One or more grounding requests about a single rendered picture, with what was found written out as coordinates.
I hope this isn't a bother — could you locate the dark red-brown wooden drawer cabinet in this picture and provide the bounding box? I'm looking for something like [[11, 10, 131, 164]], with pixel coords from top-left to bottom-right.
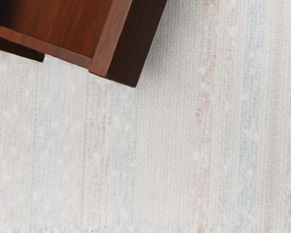
[[0, 0, 170, 89]]

